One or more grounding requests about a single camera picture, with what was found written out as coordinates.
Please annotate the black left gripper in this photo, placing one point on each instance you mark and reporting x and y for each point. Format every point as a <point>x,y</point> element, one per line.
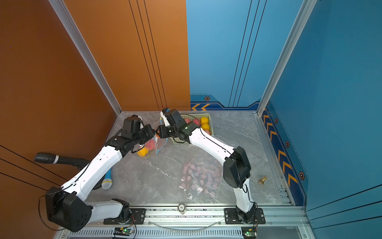
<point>149,129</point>

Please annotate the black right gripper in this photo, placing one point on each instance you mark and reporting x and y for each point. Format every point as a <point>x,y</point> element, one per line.
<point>162,133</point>

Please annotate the clear zip-top bag blue zipper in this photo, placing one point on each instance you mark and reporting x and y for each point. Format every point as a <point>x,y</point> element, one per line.
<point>160,143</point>

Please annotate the yellow peach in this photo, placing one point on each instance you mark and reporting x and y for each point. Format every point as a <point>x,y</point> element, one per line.
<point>143,152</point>

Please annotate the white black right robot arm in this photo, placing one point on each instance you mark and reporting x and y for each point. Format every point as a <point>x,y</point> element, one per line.
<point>234,160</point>

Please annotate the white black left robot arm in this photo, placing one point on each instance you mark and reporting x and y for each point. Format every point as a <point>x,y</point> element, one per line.
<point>66,206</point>

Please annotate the pink-trimmed bag of bags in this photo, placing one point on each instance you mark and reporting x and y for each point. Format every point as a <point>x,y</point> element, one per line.
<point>201,179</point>

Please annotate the green perforated plastic basket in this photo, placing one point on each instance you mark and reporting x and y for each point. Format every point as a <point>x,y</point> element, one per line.
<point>202,119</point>

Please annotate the blue handheld microphone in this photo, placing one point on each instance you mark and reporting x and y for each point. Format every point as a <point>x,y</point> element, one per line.
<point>107,181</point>

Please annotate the round silver knob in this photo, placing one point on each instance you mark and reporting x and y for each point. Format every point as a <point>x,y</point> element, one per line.
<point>181,208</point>

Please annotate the green circuit board left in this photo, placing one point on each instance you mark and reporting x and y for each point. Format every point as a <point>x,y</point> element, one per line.
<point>123,232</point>

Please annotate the green circuit board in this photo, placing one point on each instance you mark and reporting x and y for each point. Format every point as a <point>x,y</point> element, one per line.
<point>249,233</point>
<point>123,232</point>

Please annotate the black microphone on stand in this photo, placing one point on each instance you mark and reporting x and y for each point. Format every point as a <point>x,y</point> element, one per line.
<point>48,158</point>

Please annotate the small brass weight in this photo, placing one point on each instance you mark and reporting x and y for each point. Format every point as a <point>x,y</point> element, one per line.
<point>262,180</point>

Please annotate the green circuit board right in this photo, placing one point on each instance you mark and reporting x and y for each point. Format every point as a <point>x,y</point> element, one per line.
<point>249,233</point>

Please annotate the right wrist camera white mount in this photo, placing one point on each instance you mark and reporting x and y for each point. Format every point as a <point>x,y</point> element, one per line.
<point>163,116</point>

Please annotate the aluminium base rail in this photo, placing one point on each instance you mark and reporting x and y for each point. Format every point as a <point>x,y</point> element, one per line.
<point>200,222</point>

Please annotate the aluminium corner post left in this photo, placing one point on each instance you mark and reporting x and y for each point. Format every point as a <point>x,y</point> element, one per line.
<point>75,35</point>

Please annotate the aluminium corner post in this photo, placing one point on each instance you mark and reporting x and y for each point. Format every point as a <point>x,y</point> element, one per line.
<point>298,26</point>
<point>75,35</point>

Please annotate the aluminium corner post right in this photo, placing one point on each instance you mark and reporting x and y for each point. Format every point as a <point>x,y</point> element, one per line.
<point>298,26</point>

